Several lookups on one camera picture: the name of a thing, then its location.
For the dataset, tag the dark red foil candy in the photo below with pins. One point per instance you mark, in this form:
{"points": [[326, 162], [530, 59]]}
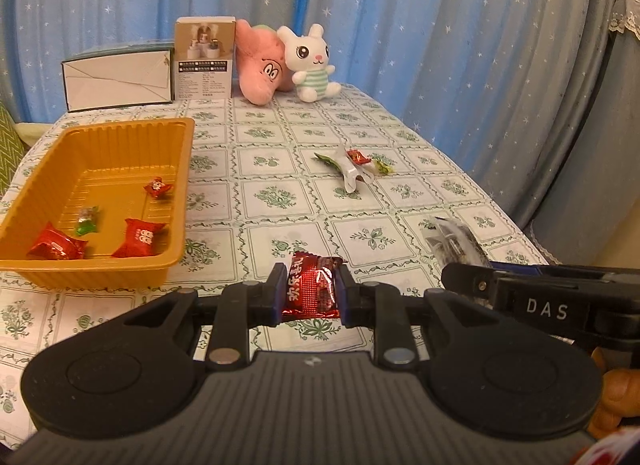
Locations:
{"points": [[312, 290]]}

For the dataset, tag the long white cardboard box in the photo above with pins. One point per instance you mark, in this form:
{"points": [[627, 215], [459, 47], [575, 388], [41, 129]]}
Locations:
{"points": [[115, 80]]}

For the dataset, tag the small red candy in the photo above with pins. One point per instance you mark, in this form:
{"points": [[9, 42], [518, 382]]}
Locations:
{"points": [[159, 187], [357, 156]]}

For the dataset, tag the dark transparent snack packet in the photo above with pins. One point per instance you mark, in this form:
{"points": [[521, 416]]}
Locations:
{"points": [[452, 240]]}

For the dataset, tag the yellow green candy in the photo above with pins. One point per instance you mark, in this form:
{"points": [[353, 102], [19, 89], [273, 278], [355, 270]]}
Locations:
{"points": [[382, 166]]}

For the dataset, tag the brown product box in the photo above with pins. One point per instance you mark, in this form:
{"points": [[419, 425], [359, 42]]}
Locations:
{"points": [[205, 65]]}

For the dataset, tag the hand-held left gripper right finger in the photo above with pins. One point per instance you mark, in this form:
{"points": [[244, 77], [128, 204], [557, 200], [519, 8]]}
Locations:
{"points": [[342, 302]]}

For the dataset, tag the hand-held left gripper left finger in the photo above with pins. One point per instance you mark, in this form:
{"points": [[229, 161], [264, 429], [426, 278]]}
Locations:
{"points": [[276, 295]]}

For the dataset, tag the person's right hand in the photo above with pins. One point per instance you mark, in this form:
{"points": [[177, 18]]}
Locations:
{"points": [[620, 400]]}

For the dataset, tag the green chevron pillow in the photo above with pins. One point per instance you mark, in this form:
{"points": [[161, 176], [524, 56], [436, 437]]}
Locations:
{"points": [[7, 145]]}

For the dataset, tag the pink star plush toy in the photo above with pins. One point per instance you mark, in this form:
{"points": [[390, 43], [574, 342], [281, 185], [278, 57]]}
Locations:
{"points": [[260, 65]]}

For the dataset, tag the pale green sofa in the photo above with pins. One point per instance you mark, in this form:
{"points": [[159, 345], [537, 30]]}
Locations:
{"points": [[32, 132]]}

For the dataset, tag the white bunny plush toy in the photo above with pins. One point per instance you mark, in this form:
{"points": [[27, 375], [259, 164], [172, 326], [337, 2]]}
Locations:
{"points": [[312, 57]]}

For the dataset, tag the square red candy packet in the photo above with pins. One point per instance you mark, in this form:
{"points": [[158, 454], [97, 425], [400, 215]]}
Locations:
{"points": [[140, 237]]}

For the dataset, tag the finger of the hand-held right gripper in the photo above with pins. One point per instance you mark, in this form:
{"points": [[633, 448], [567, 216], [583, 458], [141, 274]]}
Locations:
{"points": [[470, 282], [520, 266]]}

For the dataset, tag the grey lace-trim curtain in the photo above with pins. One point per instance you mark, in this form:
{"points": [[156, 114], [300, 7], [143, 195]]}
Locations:
{"points": [[625, 10]]}

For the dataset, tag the red white cloth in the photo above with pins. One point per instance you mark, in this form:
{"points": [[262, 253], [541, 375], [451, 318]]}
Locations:
{"points": [[610, 455]]}

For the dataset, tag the green floral checked tablecloth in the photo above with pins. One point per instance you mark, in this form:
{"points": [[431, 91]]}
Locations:
{"points": [[280, 195]]}

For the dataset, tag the orange plastic tray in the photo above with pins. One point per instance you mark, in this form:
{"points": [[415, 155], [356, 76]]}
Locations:
{"points": [[115, 160]]}

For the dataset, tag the wide red snack packet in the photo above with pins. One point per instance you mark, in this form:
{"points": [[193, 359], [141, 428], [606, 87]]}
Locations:
{"points": [[55, 247]]}

